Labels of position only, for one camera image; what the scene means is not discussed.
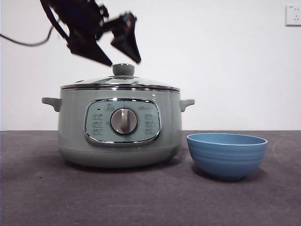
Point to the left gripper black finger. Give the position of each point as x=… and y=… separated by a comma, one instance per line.
x=89, y=48
x=127, y=40

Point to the glass lid with green knob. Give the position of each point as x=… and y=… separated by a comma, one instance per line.
x=123, y=70

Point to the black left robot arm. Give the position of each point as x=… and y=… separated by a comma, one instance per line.
x=77, y=18

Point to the pale green electric steamer pot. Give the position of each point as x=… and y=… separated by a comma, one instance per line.
x=70, y=129

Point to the blue ribbed bowl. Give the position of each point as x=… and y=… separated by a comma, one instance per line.
x=225, y=162

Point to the white wall socket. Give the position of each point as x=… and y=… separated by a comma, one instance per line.
x=294, y=15

